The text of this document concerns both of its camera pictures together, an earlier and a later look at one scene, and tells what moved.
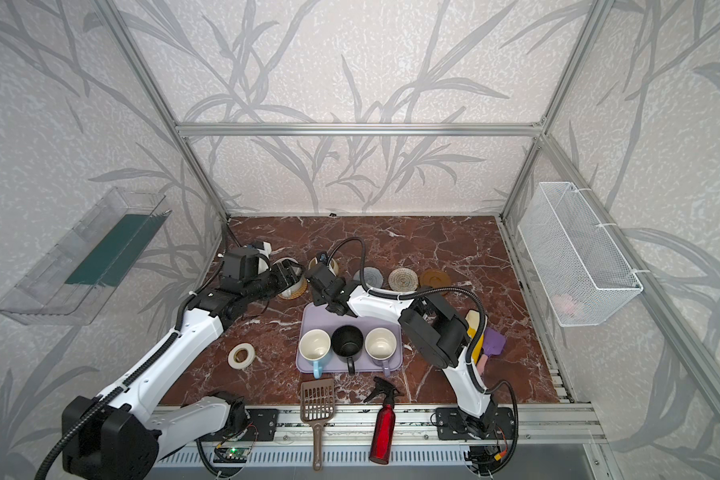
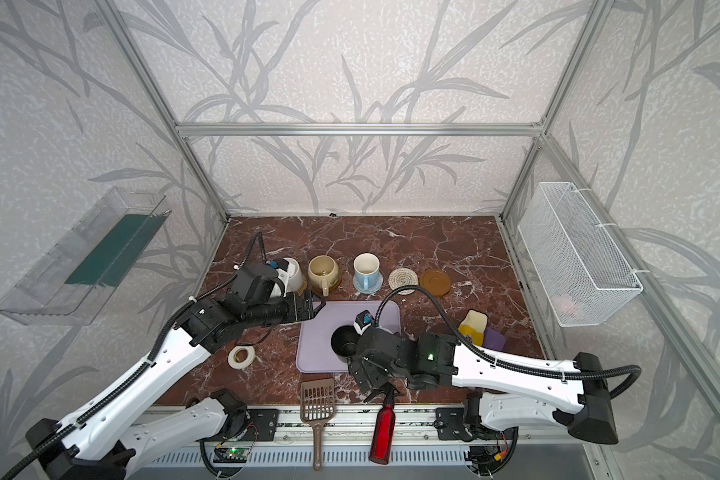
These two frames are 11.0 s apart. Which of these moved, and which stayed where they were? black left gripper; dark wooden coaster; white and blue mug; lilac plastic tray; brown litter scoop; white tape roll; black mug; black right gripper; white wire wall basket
Moved: black left gripper; black right gripper; white and blue mug
Stayed: dark wooden coaster; lilac plastic tray; white tape roll; white wire wall basket; black mug; brown litter scoop
